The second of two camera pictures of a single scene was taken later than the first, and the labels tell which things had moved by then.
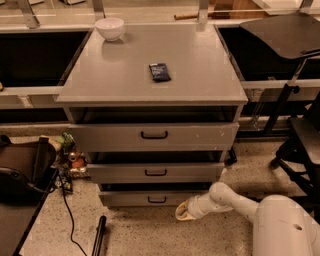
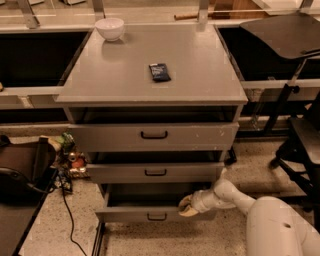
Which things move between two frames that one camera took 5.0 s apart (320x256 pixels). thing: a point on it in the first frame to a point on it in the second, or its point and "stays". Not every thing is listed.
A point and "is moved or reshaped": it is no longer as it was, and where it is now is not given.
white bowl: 110,28 stays
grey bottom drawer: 147,198 is moved or reshaped
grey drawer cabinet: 156,112 stays
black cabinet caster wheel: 232,159 stays
